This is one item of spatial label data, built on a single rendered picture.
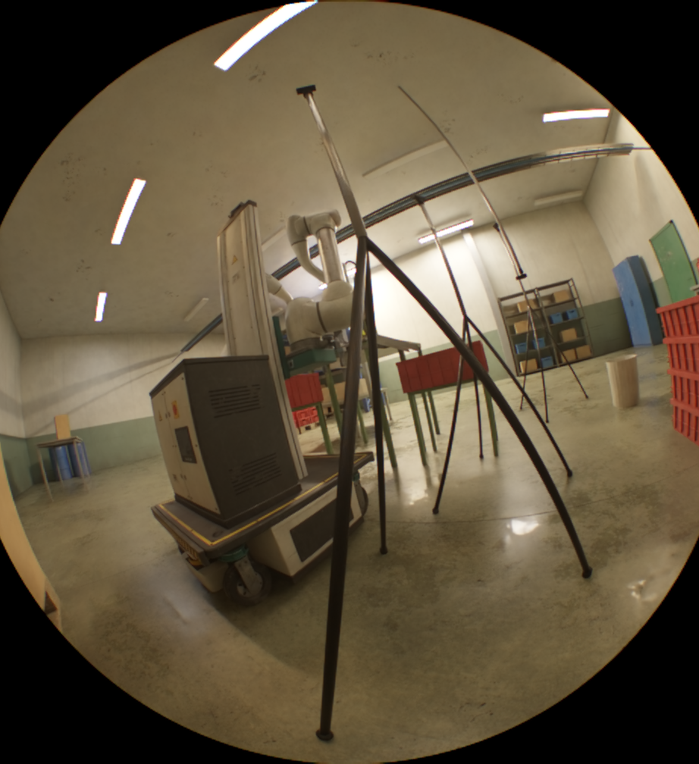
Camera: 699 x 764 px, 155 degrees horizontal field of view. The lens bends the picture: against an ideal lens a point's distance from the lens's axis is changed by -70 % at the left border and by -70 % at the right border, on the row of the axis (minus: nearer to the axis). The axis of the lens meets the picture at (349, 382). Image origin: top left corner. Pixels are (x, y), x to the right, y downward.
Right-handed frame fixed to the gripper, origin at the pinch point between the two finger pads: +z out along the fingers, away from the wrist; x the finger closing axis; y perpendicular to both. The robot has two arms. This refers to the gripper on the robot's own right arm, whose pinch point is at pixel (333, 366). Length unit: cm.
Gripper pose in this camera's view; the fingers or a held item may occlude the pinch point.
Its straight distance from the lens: 147.1
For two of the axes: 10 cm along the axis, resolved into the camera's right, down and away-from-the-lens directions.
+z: 2.3, 9.7, -0.3
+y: -5.4, 1.0, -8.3
